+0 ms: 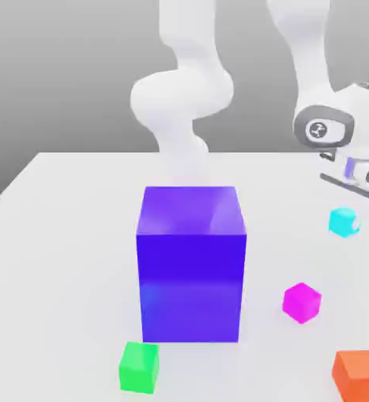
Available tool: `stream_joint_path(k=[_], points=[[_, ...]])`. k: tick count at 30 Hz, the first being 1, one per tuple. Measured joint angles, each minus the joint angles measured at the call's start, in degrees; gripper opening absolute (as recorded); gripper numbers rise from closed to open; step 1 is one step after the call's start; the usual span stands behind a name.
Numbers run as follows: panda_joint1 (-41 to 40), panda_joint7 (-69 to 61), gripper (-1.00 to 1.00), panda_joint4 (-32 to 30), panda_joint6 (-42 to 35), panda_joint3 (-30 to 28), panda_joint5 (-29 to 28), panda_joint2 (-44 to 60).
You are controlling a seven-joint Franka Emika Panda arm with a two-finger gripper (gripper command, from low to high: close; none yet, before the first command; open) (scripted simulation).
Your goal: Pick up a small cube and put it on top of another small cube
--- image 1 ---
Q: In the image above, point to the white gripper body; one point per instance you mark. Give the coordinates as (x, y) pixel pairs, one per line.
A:
(354, 189)

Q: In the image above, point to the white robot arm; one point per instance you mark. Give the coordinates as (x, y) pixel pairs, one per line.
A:
(181, 94)

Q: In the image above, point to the small cyan cube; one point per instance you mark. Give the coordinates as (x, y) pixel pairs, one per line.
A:
(341, 223)

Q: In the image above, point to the small magenta cube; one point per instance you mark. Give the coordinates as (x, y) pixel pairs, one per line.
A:
(301, 303)

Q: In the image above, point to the small orange cube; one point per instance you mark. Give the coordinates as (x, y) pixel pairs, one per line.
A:
(357, 377)

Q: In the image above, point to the small green cube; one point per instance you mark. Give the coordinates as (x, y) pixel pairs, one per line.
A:
(139, 367)

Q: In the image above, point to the large purple box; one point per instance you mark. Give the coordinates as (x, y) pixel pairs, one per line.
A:
(190, 282)

